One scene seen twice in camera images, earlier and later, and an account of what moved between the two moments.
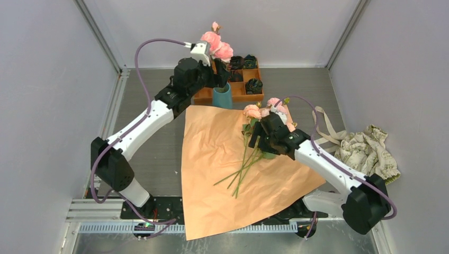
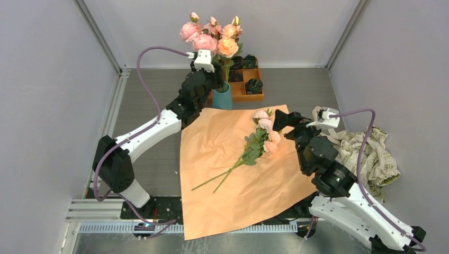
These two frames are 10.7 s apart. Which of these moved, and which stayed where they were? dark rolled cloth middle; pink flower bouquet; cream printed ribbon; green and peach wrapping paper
Moved: pink flower bouquet
Stayed: green and peach wrapping paper; dark rolled cloth middle; cream printed ribbon
